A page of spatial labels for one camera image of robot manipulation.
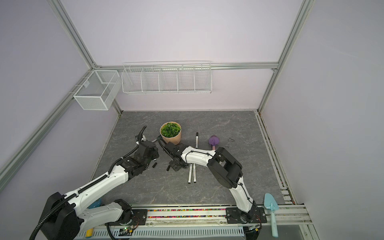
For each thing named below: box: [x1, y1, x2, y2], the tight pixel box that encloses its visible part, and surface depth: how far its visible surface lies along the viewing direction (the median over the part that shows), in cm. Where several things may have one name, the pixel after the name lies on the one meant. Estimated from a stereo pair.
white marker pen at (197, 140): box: [195, 132, 199, 149], surface depth 104 cm
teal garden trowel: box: [263, 193, 279, 238], surface depth 77 cm
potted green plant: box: [160, 121, 182, 145], surface depth 96 cm
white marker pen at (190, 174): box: [188, 163, 192, 184], surface depth 88 cm
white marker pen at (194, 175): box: [193, 163, 197, 183], surface depth 88 cm
